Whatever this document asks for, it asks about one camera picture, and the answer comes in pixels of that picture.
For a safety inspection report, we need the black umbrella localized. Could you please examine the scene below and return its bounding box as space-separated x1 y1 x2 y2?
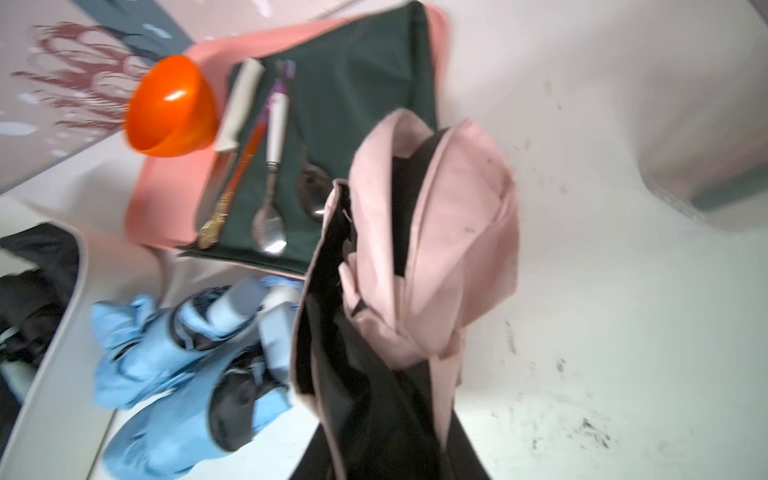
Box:
1 223 79 368

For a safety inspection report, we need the cream plastic storage box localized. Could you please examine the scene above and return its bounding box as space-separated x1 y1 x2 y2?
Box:
1 196 162 479

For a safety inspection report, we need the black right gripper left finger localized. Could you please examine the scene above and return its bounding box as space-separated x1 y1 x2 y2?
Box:
289 424 336 480

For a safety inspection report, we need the white handled knife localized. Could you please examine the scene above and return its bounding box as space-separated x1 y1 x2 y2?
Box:
195 58 265 230

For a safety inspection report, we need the pink umbrella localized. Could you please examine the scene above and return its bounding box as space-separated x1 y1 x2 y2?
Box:
290 109 520 479

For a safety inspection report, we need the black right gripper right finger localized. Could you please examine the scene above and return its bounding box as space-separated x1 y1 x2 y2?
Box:
446 412 490 480

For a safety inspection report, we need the dark green cloth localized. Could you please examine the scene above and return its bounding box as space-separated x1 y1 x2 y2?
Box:
183 1 437 276

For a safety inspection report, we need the light blue umbrella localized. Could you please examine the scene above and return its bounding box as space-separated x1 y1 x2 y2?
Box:
103 277 300 479
91 277 269 410

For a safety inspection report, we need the pink plastic tray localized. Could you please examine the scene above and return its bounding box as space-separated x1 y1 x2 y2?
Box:
125 3 449 277

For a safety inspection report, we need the orange gold handled utensil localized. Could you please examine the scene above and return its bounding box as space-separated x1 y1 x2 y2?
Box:
195 113 268 250

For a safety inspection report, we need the orange plastic bowl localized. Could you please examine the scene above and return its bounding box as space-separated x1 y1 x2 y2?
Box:
124 55 218 158

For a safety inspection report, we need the dark metal spoon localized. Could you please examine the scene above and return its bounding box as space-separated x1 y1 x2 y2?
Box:
281 60 332 222

